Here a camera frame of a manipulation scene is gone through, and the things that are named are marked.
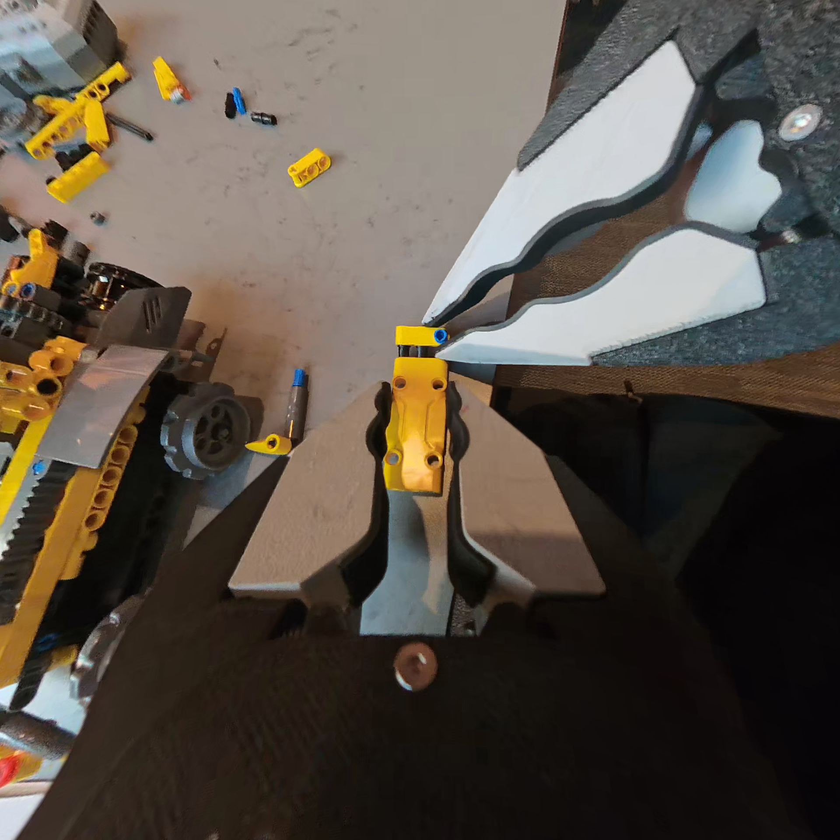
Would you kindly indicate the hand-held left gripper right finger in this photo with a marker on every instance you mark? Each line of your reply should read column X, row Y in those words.
column 518, row 518

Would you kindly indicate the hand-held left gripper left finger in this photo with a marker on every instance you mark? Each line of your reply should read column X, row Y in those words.
column 315, row 518

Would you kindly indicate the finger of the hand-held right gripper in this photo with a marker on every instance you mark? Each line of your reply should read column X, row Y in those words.
column 656, row 308
column 590, row 144

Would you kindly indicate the yellow rectangular building panel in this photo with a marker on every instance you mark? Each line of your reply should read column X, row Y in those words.
column 417, row 420

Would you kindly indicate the short yellow beam with pins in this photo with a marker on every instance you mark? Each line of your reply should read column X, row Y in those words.
column 413, row 334

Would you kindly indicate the grey shaft with yellow lever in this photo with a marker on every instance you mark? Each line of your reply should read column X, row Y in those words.
column 298, row 407

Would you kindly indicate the yellow grey toy vehicle model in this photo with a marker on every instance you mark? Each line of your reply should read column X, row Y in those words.
column 105, row 394

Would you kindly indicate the yellow two-hole connector block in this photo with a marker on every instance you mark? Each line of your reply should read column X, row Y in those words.
column 308, row 168

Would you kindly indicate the black connector pin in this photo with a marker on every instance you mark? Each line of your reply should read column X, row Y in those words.
column 264, row 119
column 229, row 106

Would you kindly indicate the blue connector pin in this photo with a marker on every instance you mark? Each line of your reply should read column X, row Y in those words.
column 239, row 100

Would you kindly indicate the yellow thick holed beam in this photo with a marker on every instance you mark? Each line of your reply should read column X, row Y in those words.
column 77, row 177

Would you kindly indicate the black axle rod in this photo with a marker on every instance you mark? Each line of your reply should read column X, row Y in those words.
column 134, row 129

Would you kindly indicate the yellow wedge piece orange tip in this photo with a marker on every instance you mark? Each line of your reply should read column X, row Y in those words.
column 165, row 77

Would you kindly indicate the yellow crossed beam assembly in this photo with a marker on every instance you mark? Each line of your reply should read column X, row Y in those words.
column 72, row 115

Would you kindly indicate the grey box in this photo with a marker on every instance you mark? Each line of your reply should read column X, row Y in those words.
column 39, row 59

